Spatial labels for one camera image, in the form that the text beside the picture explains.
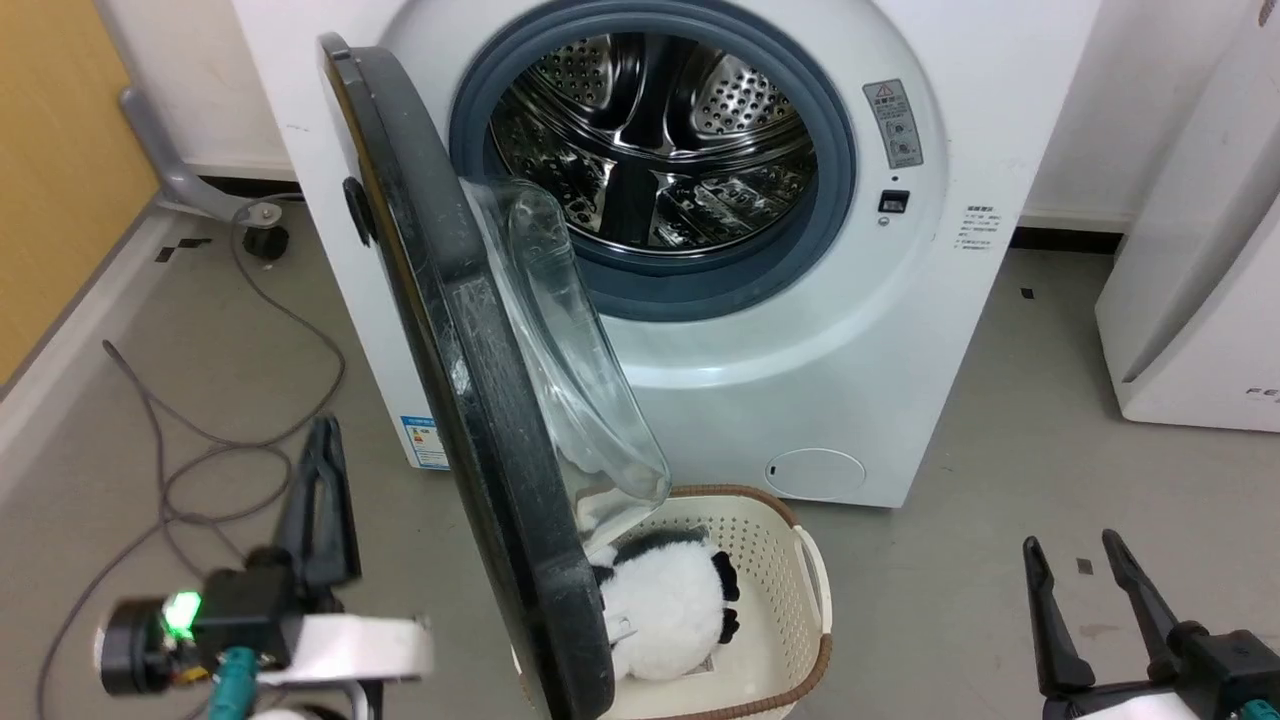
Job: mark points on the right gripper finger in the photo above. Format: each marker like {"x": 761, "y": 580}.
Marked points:
{"x": 1142, "y": 600}
{"x": 1052, "y": 630}

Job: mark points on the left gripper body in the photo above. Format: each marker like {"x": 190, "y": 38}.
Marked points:
{"x": 300, "y": 640}

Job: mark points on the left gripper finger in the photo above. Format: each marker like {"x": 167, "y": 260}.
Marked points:
{"x": 338, "y": 520}
{"x": 298, "y": 520}

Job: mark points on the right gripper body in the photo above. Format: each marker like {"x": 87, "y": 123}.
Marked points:
{"x": 1220, "y": 670}

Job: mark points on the black washing machine door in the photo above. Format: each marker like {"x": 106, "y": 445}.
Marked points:
{"x": 480, "y": 400}

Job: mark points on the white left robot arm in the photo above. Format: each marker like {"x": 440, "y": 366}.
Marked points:
{"x": 320, "y": 703}

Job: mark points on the white front-load washing machine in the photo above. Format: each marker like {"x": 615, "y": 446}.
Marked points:
{"x": 930, "y": 330}

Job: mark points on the black door latch socket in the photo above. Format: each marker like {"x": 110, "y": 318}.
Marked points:
{"x": 893, "y": 201}

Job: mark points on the grey rubber door gasket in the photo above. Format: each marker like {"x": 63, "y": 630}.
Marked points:
{"x": 835, "y": 190}

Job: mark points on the steel washing machine drum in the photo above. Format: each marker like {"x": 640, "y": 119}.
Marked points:
{"x": 650, "y": 130}

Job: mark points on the blue energy label sticker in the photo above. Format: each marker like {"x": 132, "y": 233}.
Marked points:
{"x": 425, "y": 442}

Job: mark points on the black round floor foot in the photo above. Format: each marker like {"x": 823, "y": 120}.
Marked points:
{"x": 266, "y": 242}

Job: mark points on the round white filter cover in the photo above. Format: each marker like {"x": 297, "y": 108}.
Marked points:
{"x": 815, "y": 474}

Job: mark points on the cream plastic laundry basket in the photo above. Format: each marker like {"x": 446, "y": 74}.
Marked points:
{"x": 770, "y": 560}

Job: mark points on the white appliance cabinet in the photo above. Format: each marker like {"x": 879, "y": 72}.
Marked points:
{"x": 1200, "y": 300}

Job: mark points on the black and white panda plush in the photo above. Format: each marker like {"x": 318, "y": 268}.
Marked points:
{"x": 665, "y": 610}

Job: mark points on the yellow wooden panel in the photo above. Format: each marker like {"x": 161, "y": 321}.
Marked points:
{"x": 50, "y": 170}

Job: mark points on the grey warning sticker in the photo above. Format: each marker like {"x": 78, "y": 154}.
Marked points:
{"x": 893, "y": 124}

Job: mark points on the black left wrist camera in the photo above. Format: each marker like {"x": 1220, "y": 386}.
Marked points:
{"x": 140, "y": 650}

